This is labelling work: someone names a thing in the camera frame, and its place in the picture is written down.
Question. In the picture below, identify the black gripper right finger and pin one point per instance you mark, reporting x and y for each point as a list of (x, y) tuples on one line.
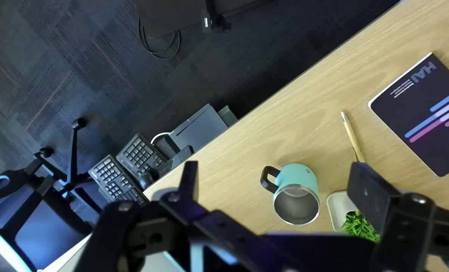
[(370, 196)]

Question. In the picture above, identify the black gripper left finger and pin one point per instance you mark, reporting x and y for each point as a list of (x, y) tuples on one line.
[(190, 177)]

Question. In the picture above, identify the grey box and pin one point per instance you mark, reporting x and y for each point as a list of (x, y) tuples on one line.
[(202, 128)]

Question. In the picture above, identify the blue office chair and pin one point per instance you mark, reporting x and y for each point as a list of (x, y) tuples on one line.
[(28, 236)]

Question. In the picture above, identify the beige pencil with silver tip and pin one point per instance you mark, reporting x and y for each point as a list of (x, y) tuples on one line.
[(353, 137)]

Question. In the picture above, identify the black device box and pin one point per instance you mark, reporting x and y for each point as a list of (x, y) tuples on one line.
[(173, 151)]

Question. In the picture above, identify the black keyboard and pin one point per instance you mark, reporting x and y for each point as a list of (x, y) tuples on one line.
[(113, 178), (141, 152)]

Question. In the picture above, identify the dark notebook with coloured stripes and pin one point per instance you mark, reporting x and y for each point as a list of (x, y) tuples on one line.
[(426, 115)]

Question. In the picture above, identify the small green plant white pot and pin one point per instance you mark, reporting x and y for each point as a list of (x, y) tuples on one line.
[(358, 225)]

